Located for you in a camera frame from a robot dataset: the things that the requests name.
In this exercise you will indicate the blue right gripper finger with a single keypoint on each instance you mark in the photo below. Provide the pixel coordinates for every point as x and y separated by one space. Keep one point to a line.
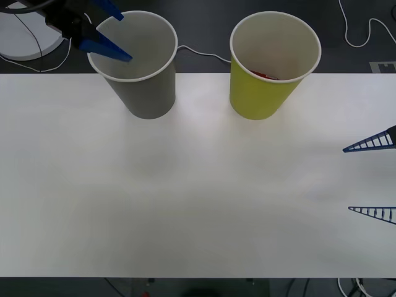
355 209
392 136

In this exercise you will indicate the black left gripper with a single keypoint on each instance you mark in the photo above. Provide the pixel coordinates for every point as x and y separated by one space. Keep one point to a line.
66 21

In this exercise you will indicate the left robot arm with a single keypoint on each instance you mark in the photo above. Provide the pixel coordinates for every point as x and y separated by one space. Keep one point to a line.
28 8

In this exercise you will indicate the grey floor marker plate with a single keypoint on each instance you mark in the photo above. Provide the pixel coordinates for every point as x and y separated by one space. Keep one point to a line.
376 67

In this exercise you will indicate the grey plastic bin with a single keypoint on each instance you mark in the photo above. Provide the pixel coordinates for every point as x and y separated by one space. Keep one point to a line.
151 92

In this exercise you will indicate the white round stand base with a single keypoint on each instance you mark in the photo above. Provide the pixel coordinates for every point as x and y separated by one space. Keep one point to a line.
21 40

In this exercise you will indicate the yellow-green plastic bin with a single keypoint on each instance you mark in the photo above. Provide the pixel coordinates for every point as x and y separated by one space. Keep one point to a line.
256 96

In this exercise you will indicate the red can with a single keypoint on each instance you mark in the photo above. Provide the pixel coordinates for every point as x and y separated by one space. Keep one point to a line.
263 75

